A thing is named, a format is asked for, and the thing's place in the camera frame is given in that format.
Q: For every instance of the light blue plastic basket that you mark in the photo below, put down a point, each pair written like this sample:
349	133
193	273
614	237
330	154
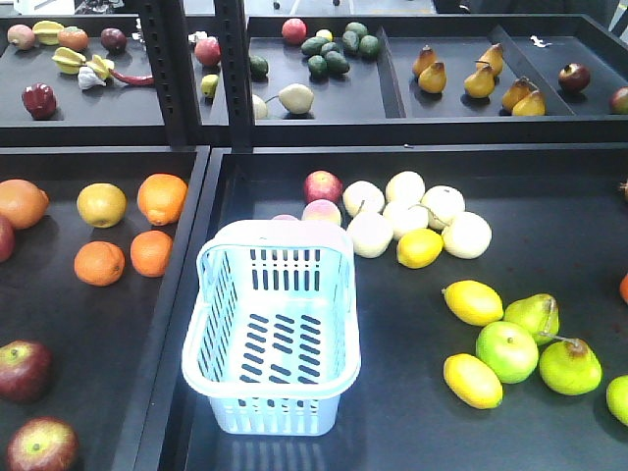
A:
273	338

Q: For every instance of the yellow lemon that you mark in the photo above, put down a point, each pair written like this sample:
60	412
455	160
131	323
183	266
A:
419	248

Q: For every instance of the orange with nub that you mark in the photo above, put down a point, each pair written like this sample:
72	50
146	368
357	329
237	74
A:
161	198

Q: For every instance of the small orange right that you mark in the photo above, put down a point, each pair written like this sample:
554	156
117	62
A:
150	253

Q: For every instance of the small orange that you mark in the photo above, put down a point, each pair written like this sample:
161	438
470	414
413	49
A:
150	253
100	263

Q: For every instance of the yellow round citrus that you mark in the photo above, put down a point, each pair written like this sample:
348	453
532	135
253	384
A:
102	205

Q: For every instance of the small orange left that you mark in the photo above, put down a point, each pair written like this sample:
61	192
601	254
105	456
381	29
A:
100	263

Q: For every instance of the green apple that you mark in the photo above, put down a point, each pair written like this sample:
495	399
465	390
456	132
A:
509	350

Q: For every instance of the red chili pepper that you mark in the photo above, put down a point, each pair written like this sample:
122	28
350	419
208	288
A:
132	80

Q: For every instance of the red bell pepper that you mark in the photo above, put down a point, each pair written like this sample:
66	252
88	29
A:
39	100

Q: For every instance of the red apple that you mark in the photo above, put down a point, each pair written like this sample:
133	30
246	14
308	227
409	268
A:
26	371
43	443

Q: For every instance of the red apple front right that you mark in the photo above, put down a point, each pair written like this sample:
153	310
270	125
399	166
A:
43	443

